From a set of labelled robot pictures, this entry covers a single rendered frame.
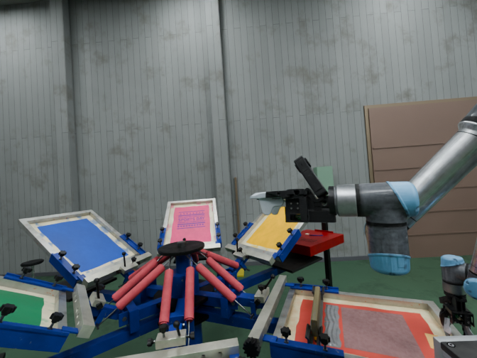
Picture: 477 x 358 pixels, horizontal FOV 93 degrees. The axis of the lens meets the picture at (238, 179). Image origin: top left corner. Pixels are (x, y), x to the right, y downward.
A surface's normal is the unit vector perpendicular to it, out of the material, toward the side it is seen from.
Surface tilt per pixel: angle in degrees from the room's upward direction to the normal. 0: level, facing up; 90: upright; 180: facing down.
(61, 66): 90
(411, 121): 90
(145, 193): 90
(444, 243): 90
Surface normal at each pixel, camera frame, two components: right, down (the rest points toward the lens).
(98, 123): -0.05, -0.02
